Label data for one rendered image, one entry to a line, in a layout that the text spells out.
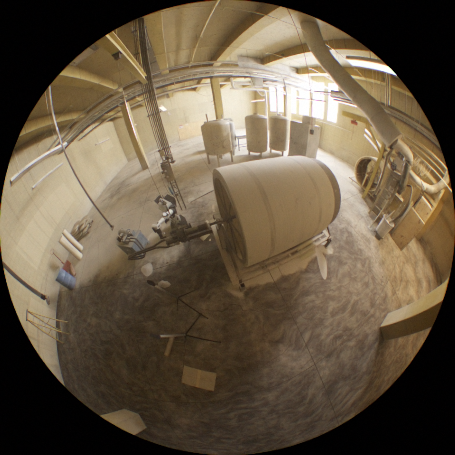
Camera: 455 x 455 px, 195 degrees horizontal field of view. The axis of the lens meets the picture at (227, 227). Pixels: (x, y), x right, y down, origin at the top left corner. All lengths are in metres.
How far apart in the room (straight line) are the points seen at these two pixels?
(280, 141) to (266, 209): 6.59
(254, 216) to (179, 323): 2.28
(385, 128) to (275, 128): 5.47
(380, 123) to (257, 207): 3.94
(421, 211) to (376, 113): 3.31
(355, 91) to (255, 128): 4.78
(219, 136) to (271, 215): 4.97
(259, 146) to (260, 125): 1.14
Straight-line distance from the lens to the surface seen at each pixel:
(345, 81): 4.96
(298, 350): 2.75
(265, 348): 2.57
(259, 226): 1.49
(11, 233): 8.42
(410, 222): 6.03
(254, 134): 7.10
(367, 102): 4.57
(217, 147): 6.15
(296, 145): 7.57
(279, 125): 7.72
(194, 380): 2.89
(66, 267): 7.77
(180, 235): 2.10
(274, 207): 1.56
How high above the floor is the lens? 2.49
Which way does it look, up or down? 49 degrees down
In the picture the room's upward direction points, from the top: 10 degrees counter-clockwise
